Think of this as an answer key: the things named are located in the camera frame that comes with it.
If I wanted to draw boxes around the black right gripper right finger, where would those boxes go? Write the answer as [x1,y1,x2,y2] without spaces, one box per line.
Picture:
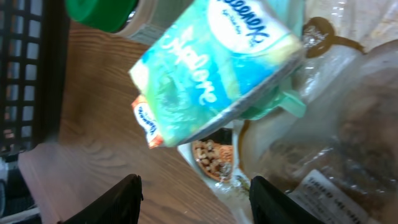
[249,176,323,224]

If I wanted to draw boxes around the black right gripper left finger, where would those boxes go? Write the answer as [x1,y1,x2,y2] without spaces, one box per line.
[61,174,143,224]

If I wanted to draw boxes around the beige brown snack pouch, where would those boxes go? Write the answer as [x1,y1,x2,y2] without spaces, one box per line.
[178,0,397,224]

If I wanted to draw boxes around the orange small packet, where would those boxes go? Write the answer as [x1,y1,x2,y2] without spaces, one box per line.
[132,95,164,149]

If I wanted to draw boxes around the teal small tissue packet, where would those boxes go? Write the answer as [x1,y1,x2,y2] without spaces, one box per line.
[129,0,303,147]

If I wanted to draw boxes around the green-lidded jar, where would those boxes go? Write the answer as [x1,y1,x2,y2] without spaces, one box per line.
[65,0,192,45]

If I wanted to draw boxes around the teal long snack packet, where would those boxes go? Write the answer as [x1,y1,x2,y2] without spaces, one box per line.
[240,0,307,120]

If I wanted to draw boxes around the grey plastic shopping basket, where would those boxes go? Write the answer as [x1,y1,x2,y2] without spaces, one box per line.
[1,0,70,157]

